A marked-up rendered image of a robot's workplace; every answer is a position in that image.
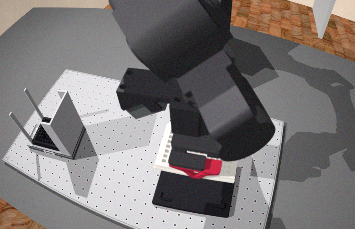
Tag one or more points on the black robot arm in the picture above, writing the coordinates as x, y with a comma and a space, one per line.
182, 43

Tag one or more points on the white well plate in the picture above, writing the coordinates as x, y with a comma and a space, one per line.
228, 169

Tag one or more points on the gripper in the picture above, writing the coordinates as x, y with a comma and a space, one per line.
180, 159

